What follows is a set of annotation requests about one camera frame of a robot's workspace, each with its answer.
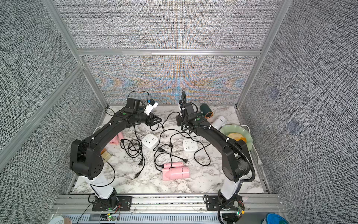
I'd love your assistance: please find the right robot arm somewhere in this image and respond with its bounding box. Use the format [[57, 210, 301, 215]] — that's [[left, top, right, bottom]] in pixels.
[[176, 114, 256, 208]]

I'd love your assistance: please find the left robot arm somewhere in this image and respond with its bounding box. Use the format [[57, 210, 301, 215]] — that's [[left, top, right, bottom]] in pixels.
[[70, 109, 162, 199]]

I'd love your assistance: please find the left white power strip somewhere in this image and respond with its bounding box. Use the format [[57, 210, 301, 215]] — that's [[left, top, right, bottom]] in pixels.
[[141, 133, 159, 150]]

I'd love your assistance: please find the white power strip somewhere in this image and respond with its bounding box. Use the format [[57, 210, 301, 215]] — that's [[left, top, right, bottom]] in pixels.
[[183, 139, 198, 153], [141, 133, 159, 150]]

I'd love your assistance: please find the right white power strip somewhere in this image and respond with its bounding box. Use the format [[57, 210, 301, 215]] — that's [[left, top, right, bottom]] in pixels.
[[183, 139, 198, 153]]

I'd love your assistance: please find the green hair dryer orange nozzle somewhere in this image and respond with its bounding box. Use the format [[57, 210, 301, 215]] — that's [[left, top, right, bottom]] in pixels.
[[200, 104, 214, 119]]

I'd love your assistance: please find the white hair dryer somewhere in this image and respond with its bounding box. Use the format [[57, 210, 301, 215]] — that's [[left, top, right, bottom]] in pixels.
[[211, 116, 226, 130]]

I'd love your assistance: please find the pink hair dryer left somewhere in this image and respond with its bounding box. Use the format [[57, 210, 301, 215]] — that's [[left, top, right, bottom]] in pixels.
[[109, 132, 124, 145]]

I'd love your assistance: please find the light green scalloped plate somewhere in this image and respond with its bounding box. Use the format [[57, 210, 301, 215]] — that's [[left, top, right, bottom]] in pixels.
[[220, 125, 253, 151]]

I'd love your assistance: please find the pink folded hair dryer front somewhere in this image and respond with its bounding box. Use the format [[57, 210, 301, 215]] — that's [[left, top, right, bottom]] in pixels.
[[162, 162, 190, 181]]

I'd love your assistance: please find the bread roll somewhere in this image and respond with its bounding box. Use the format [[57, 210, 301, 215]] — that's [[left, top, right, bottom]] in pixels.
[[228, 133, 247, 143]]

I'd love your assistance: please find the blue round object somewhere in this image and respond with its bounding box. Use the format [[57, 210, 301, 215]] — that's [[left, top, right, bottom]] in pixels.
[[261, 213, 289, 224]]

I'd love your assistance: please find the white round object bottom left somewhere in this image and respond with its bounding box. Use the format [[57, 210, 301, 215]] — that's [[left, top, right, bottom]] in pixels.
[[48, 216, 72, 224]]

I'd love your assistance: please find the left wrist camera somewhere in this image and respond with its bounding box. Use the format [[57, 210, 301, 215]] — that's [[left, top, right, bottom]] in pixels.
[[125, 98, 158, 116]]

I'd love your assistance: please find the black cable of pink dryer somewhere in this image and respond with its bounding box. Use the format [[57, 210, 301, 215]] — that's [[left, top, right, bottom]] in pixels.
[[153, 128, 188, 172]]

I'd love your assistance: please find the black coiled cable with plug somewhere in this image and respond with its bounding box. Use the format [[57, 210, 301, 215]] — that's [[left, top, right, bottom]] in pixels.
[[119, 125, 146, 180]]

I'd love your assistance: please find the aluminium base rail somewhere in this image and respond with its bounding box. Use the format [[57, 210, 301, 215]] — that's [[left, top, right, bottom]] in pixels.
[[45, 193, 289, 224]]

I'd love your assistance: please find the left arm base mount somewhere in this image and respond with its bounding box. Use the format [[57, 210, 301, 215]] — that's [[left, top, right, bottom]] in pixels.
[[92, 189, 133, 213]]

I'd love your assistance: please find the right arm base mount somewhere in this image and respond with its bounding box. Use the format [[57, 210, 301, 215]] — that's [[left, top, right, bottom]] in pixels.
[[203, 192, 245, 224]]

